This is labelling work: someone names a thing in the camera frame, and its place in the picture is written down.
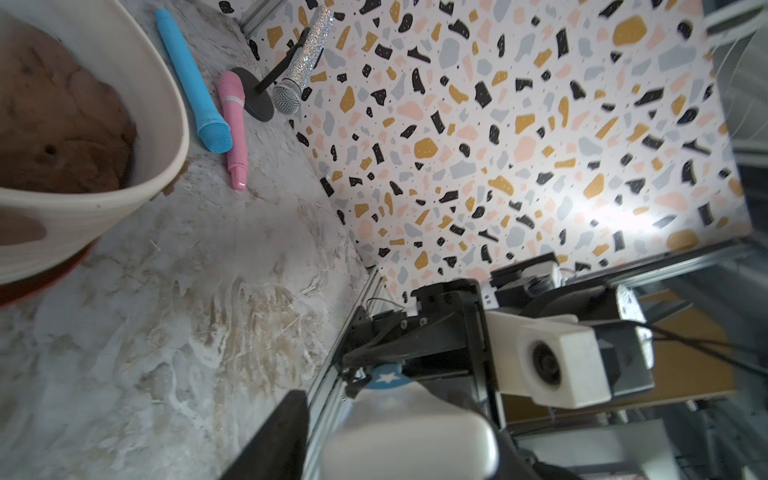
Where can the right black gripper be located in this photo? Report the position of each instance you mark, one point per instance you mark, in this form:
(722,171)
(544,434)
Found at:
(444,346)

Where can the terracotta saucer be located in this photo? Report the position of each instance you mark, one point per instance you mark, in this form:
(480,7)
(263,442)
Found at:
(22,289)

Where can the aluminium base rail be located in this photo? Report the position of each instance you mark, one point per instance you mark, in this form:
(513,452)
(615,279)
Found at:
(327,397)

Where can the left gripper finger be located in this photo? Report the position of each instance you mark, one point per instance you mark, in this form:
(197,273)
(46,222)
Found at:
(279,448)

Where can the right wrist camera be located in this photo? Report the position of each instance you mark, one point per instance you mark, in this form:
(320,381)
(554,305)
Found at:
(565,363)

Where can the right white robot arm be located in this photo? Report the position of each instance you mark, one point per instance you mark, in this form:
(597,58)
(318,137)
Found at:
(535,288)

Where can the glitter silver microphone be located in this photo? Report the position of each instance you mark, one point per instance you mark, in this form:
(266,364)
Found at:
(287,92)

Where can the cream ceramic pot with soil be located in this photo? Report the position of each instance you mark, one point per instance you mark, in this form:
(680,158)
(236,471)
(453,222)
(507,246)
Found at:
(92,126)

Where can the blue toy microphone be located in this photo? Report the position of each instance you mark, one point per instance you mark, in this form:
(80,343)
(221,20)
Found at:
(210,126)

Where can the black microphone stand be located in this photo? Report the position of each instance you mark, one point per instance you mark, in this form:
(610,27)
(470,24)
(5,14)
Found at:
(258,102)

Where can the pink toy microphone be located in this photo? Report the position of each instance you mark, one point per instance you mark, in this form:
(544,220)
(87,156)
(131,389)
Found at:
(232,99)

